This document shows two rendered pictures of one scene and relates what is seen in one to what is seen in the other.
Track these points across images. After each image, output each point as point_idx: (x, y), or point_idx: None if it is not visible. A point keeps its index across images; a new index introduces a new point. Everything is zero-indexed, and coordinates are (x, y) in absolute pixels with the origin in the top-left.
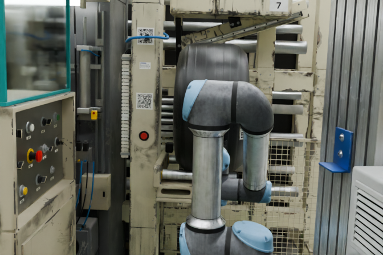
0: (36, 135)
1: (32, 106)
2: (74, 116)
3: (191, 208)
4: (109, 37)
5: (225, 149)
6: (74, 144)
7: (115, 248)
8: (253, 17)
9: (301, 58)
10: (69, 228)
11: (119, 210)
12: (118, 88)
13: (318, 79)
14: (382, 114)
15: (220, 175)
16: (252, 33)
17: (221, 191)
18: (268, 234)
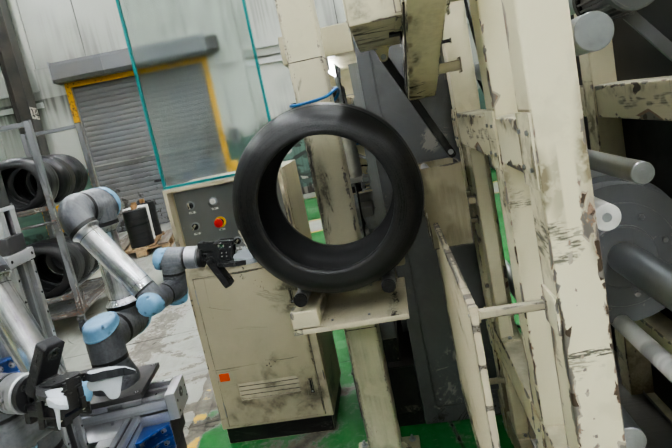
0: (229, 206)
1: (190, 188)
2: (281, 191)
3: (505, 352)
4: (363, 92)
5: (186, 252)
6: (288, 217)
7: (451, 355)
8: (394, 28)
9: None
10: (288, 291)
11: None
12: (423, 148)
13: (521, 140)
14: None
15: (101, 266)
16: (434, 49)
17: (108, 280)
18: (86, 328)
